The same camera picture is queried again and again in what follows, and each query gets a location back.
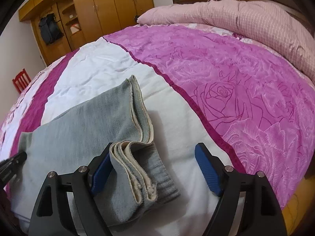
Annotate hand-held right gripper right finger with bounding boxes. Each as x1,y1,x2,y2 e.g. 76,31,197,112
194,142,288,236

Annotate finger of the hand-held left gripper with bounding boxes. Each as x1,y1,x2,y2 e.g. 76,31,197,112
0,151,28,185

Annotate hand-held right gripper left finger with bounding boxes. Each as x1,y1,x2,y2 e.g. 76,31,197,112
29,142,117,236

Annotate grey pants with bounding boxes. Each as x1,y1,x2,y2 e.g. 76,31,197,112
18,75,181,227

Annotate red wooden chair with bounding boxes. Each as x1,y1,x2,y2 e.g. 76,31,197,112
12,68,32,94

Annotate floral pink bedspread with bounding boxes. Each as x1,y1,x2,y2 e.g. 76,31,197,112
0,23,315,236

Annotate black hanging jacket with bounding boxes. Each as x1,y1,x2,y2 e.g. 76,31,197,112
38,13,64,46

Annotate red white box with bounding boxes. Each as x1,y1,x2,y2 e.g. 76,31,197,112
69,21,82,35

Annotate rolled pink quilt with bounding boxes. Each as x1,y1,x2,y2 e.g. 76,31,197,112
138,0,315,78

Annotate wooden wardrobe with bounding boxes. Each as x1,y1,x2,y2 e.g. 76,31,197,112
18,0,155,66

